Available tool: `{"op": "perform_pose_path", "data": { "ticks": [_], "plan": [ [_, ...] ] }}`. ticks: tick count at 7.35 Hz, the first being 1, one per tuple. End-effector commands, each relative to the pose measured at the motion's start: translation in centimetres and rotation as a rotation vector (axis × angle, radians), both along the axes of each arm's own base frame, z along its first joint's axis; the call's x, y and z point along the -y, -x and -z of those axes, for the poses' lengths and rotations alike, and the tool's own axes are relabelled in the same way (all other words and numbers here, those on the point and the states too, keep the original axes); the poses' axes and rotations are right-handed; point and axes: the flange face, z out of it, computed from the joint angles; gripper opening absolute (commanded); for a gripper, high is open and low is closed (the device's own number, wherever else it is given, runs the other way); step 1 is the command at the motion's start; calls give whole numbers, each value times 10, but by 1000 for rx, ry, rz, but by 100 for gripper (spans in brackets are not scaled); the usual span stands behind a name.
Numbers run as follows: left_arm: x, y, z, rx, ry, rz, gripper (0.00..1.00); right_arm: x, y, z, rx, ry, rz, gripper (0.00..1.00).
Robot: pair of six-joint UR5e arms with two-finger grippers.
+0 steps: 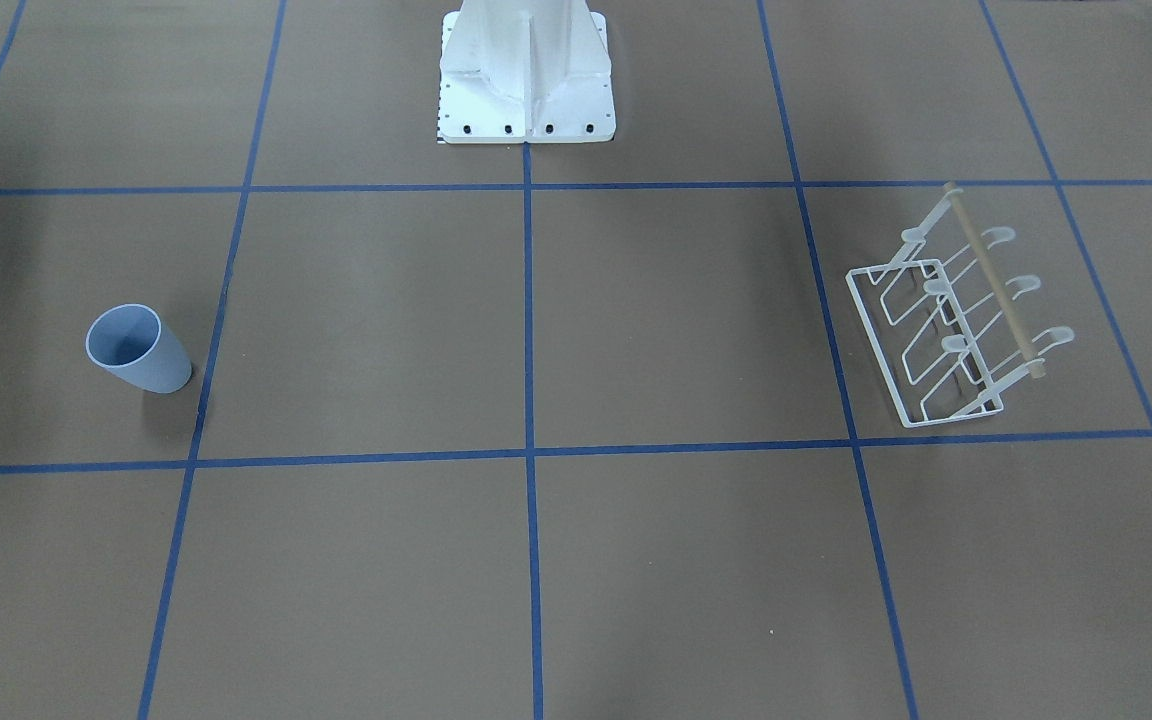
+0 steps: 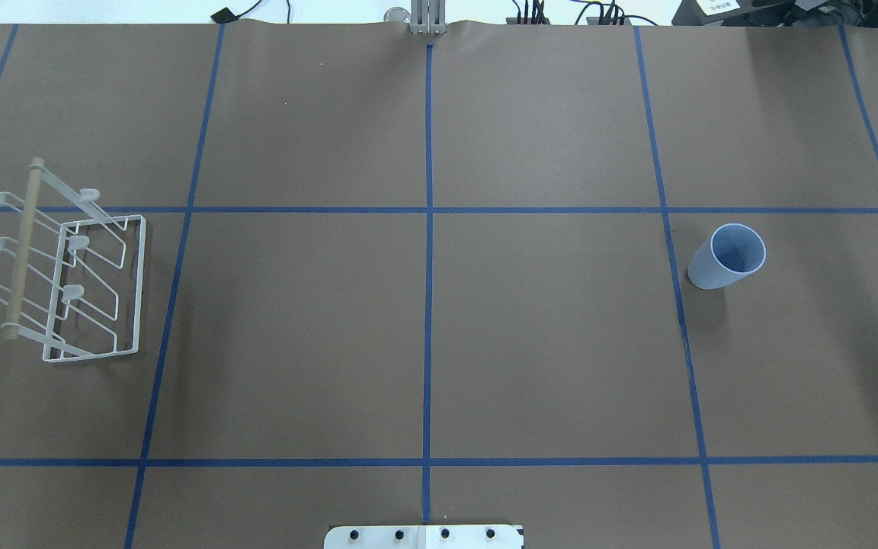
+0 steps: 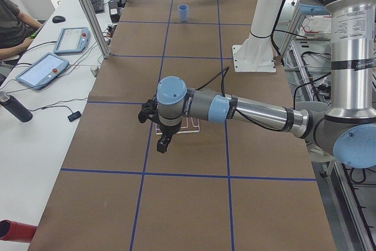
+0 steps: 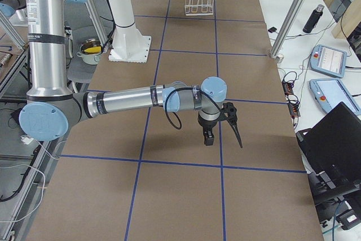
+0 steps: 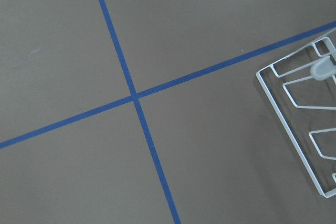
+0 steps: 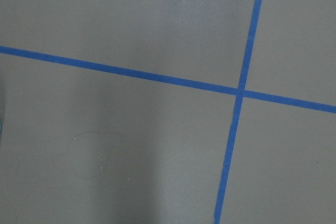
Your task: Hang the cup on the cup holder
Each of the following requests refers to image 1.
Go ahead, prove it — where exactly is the light blue plastic cup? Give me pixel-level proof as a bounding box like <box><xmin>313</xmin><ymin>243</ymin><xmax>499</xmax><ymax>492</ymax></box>
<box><xmin>84</xmin><ymin>304</ymin><xmax>194</xmax><ymax>395</ymax></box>

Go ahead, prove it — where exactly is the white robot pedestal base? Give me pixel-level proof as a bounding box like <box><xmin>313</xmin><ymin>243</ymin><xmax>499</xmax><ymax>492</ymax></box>
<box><xmin>435</xmin><ymin>1</ymin><xmax>617</xmax><ymax>145</ymax></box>

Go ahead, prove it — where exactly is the white wire cup holder rack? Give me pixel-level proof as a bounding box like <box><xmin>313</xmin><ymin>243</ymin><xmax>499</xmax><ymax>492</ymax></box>
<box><xmin>846</xmin><ymin>182</ymin><xmax>1076</xmax><ymax>429</ymax></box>

